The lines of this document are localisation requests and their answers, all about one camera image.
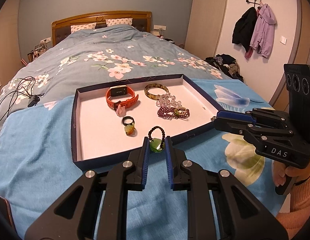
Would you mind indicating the right forearm peach sleeve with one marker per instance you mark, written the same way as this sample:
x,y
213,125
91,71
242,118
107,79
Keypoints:
x,y
299,209

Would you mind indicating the white wall switch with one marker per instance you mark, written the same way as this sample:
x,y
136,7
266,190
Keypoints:
x,y
283,40

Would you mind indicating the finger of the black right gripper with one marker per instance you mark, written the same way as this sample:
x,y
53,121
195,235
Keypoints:
x,y
250,130
264,117

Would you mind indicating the right hand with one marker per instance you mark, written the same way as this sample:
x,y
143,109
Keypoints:
x,y
280,171

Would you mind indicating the orange smart watch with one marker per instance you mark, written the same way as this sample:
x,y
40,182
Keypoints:
x,y
123,96

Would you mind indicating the floral pillow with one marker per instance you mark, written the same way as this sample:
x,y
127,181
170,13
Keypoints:
x,y
117,21
78,27

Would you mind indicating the black wall coat hooks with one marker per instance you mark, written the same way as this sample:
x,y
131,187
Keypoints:
x,y
256,3

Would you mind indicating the purple jacket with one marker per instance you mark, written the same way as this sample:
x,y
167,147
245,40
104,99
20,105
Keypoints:
x,y
264,33

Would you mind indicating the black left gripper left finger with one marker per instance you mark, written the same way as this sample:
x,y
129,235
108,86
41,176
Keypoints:
x,y
95,205

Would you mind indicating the left bedside table clutter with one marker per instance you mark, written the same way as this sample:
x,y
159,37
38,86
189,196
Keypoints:
x,y
38,50

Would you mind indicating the navy shallow cardboard box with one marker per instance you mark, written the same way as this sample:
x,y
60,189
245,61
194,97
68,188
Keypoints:
x,y
98,135

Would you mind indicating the tortoiseshell bangle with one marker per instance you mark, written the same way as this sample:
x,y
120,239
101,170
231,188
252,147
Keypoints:
x,y
155,90

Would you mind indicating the right bedside table items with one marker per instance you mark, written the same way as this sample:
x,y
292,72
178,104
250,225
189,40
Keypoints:
x,y
159,31

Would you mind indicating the light blue floral cloth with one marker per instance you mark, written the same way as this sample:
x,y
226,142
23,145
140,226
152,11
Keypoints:
x,y
36,167

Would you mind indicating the black jacket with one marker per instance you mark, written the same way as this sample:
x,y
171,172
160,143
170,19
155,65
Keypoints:
x,y
244,28

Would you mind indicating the wooden headboard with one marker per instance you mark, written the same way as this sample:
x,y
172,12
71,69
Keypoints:
x,y
61,29

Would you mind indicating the right floral pillow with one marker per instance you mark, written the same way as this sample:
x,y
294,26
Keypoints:
x,y
117,21

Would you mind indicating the pile of dark clothes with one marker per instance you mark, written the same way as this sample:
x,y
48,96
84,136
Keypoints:
x,y
227,64

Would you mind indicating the left floral pillow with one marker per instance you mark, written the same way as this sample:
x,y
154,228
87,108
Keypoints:
x,y
78,27

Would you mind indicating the blue floral duvet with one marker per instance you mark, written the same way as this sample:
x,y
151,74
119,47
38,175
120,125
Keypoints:
x,y
89,57

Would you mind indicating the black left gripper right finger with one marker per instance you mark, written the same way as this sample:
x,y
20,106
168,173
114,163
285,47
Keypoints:
x,y
219,205

